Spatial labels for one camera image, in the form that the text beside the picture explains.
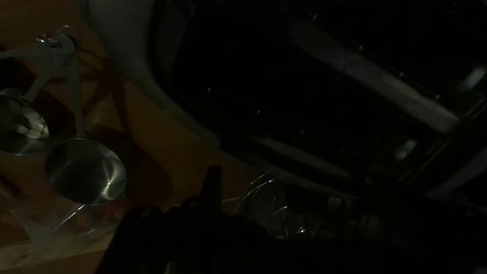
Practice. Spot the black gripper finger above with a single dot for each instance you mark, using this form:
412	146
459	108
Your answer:
211	184

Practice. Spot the steel measuring cup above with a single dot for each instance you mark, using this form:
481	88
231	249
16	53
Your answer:
85	172
19	123

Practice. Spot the white curved object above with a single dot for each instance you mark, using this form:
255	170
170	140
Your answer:
129	45

